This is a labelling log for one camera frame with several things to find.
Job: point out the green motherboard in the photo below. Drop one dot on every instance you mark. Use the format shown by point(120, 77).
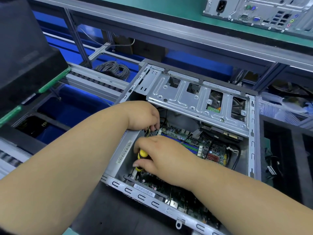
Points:
point(195, 142)

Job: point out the person's left hand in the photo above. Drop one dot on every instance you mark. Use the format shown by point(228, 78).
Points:
point(142, 116)

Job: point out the silver power supply unit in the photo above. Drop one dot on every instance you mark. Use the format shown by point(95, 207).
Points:
point(122, 154)

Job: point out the empty black foam tray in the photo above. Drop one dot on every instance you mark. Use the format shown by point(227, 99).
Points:
point(288, 159)

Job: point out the white plastic bags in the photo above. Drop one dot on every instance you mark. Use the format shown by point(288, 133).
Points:
point(283, 107)

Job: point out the open black computer tower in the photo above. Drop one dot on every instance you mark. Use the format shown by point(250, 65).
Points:
point(24, 51)

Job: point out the person's right hand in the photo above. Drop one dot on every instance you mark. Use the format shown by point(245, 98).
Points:
point(166, 159)

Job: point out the grey roller conveyor rail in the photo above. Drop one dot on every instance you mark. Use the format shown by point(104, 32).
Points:
point(93, 80)

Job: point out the silver backed desktop computer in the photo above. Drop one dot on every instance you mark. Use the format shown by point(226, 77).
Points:
point(264, 9)

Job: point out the grey computer case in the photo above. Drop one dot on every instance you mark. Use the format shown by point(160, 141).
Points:
point(195, 95)

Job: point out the dark metal frame leg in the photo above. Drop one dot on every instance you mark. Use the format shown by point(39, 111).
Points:
point(78, 39)

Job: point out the person's right forearm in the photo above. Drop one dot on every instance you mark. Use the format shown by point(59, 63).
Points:
point(249, 198)

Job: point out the green upper shelf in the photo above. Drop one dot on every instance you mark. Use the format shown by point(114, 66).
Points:
point(244, 22)

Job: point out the person's left forearm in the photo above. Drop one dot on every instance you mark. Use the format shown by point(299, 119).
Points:
point(63, 173)

